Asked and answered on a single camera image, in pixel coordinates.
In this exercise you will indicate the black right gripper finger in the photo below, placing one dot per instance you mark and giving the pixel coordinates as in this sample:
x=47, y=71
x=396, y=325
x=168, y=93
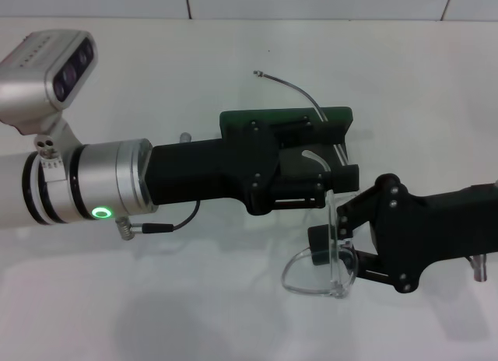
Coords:
x=358, y=213
x=373, y=267
x=344, y=178

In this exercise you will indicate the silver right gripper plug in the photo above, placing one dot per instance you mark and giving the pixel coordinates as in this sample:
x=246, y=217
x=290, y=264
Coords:
x=481, y=273

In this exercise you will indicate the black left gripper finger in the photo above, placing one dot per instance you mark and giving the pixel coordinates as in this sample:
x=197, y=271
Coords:
x=295, y=133

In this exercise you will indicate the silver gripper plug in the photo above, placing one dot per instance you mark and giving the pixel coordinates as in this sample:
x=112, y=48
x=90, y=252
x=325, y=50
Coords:
x=481, y=273
x=186, y=136

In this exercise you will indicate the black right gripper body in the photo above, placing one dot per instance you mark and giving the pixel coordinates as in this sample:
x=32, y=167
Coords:
x=428, y=225

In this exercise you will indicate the green glasses case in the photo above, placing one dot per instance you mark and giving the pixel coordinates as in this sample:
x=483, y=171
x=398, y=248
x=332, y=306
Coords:
x=233, y=123

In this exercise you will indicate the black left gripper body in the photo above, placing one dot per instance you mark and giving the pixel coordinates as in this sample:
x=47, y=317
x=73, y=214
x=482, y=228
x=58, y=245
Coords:
x=202, y=170

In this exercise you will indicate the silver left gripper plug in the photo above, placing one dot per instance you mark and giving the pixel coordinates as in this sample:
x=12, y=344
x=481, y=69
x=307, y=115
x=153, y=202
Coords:
x=186, y=136

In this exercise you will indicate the clear white glasses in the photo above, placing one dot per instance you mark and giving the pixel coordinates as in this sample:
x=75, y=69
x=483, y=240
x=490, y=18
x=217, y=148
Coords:
x=334, y=236

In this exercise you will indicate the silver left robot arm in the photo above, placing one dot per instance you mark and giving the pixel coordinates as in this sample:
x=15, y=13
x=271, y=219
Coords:
x=109, y=182

